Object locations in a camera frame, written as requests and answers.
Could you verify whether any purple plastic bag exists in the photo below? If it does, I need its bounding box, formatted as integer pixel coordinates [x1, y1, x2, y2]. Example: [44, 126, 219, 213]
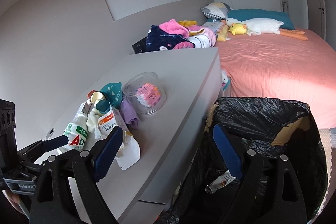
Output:
[120, 97, 139, 129]

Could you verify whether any pink fleece garment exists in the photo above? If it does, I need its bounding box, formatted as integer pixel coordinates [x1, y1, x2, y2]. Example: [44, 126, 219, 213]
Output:
[159, 19, 205, 39]

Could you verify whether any pink bed sheet mattress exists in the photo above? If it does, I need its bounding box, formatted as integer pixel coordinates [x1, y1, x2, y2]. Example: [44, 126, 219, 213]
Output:
[216, 30, 335, 128]

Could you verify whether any pink puzzle cube toy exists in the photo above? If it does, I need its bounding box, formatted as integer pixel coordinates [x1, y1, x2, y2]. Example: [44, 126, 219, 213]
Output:
[135, 83, 161, 108]

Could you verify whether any crushed white green plastic bottle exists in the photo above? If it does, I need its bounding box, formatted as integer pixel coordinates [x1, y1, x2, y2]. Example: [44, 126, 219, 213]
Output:
[57, 112, 88, 155]

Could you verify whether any person left hand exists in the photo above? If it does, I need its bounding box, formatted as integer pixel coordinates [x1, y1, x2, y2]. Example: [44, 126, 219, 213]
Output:
[2, 190, 23, 213]

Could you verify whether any teal pillow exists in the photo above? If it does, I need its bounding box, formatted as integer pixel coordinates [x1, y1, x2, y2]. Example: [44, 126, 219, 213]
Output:
[228, 9, 295, 30]

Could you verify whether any white goose plush toy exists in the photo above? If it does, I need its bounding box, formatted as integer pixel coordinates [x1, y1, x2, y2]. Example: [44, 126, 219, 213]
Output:
[225, 18, 308, 41]

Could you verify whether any yellow snack wrapper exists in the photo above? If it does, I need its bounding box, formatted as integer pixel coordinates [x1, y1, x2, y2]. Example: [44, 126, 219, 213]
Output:
[205, 170, 236, 194]

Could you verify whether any clear round plastic container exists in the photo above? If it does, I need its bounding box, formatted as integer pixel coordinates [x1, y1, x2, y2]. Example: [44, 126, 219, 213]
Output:
[122, 72, 167, 115]

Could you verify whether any checkered grey pillow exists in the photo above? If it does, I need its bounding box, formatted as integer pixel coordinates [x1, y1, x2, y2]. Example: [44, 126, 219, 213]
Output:
[200, 2, 231, 20]

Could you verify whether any desk cable grommet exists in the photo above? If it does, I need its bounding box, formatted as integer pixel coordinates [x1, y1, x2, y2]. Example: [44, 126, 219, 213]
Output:
[46, 128, 54, 140]

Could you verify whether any black wall socket panel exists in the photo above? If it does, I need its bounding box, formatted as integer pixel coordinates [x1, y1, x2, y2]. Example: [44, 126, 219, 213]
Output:
[131, 38, 147, 54]

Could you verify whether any yellow spotted plush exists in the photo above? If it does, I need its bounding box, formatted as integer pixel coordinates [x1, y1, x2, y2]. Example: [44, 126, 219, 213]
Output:
[217, 24, 228, 42]

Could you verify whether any orange threaded cap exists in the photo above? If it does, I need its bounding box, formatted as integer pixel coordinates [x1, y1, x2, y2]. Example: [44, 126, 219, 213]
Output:
[87, 90, 96, 98]

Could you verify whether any colourful foam floor mat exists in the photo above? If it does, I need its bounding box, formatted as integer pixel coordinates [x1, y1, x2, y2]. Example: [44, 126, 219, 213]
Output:
[311, 128, 336, 223]

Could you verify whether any navy blue printed garment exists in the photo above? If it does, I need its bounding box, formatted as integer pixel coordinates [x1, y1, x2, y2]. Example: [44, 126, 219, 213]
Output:
[146, 25, 195, 52]

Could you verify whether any black trash bag bin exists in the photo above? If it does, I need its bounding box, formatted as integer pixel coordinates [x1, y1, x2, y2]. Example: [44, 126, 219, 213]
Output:
[167, 97, 327, 223]

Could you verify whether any yellow duck plush toy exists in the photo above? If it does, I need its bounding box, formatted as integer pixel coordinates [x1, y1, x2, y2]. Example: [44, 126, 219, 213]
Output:
[229, 23, 247, 36]

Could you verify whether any white torn paper pouch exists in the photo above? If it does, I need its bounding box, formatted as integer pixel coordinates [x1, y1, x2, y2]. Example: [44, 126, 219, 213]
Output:
[115, 131, 141, 170]

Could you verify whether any white long narrow box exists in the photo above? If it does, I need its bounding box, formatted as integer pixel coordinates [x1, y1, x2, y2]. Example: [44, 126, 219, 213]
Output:
[77, 101, 92, 115]

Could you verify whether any yellow garment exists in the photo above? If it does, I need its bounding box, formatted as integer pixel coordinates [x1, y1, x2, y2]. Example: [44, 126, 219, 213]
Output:
[178, 20, 198, 28]

